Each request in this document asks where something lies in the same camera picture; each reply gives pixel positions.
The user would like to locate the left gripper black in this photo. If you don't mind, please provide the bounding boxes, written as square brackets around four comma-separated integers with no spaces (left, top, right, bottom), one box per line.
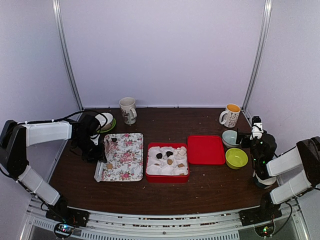
[73,135,107,164]

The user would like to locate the metal tongs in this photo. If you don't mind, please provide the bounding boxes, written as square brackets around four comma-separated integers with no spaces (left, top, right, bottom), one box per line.
[93,139,111,183]

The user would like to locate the red box lid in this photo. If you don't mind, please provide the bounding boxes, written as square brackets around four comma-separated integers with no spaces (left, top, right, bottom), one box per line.
[187,135,226,166]

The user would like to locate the white square chocolate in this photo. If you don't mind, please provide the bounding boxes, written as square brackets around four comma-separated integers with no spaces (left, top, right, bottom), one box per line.
[177,147,187,158]

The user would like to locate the dark heart chocolate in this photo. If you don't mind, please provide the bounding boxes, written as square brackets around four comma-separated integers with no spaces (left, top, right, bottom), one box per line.
[166,151,173,158]

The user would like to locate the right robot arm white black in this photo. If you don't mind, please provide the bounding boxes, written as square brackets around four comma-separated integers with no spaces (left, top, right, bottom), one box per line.
[236,125,320,221]

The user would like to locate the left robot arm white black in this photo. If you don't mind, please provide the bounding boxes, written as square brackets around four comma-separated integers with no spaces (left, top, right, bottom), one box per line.
[0,114,108,222]

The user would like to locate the dark chocolate tray top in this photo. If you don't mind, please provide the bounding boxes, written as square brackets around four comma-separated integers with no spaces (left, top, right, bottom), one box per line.
[111,137,118,143]

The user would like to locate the tan heart chocolate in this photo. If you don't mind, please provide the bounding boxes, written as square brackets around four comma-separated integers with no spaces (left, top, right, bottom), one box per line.
[106,163,113,170]

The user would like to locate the light blue bowl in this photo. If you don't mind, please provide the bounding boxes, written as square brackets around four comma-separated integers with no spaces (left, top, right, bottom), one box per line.
[222,130,239,148]

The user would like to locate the lime green bowl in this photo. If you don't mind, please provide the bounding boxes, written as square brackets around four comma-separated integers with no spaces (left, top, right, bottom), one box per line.
[225,148,249,170]

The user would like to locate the white mug orange inside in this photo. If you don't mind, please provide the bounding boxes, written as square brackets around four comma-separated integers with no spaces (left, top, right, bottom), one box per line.
[219,103,241,128]

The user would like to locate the green saucer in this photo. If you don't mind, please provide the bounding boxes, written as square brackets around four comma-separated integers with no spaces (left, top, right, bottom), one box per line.
[99,118,117,133]

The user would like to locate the floral rectangular tray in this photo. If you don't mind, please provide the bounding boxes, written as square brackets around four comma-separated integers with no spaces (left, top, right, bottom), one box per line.
[100,133,144,182]

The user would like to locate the dark blue white bowl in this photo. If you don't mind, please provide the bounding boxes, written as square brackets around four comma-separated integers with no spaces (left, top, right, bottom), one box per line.
[253,172,277,189]

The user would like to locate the floral cream mug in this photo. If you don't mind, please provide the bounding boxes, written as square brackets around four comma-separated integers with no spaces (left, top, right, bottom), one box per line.
[119,97,138,125]

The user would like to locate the white paper liners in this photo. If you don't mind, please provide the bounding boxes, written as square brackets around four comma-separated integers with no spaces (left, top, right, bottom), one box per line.
[146,146,189,176]

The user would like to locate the red box base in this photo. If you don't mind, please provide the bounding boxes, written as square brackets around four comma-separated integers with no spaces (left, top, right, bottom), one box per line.
[145,142,190,184]

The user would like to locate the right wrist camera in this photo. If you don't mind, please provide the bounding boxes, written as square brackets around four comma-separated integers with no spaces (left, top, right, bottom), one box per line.
[250,116,264,140]

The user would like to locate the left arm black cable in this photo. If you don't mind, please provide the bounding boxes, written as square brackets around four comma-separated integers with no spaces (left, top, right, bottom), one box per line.
[17,109,109,133]

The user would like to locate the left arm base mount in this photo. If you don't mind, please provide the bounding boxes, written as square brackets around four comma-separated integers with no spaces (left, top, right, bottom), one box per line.
[42,195,90,240]

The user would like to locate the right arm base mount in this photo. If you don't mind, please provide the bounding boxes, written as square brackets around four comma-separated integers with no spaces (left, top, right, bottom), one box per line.
[238,193,282,238]

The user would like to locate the left aluminium frame post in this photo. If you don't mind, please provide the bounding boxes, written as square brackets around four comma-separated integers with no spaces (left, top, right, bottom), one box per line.
[52,0,84,110]

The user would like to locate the aluminium frame post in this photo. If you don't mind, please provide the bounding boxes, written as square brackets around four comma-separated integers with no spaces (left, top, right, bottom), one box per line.
[242,0,273,112]
[52,0,84,110]

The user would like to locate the right aluminium frame post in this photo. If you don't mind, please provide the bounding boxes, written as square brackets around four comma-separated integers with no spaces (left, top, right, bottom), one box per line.
[242,0,273,112]

